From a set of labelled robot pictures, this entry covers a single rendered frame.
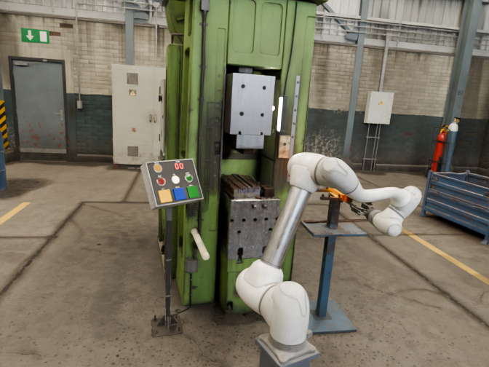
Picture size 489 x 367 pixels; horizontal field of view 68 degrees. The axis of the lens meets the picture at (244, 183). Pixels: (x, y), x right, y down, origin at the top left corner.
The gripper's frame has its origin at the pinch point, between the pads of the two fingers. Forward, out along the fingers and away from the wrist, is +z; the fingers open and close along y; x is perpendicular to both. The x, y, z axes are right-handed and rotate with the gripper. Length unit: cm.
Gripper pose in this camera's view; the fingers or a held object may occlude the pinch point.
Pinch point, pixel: (358, 205)
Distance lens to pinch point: 233.7
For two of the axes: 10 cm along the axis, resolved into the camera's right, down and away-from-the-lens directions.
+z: -1.6, -2.4, 9.6
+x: 0.6, -9.7, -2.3
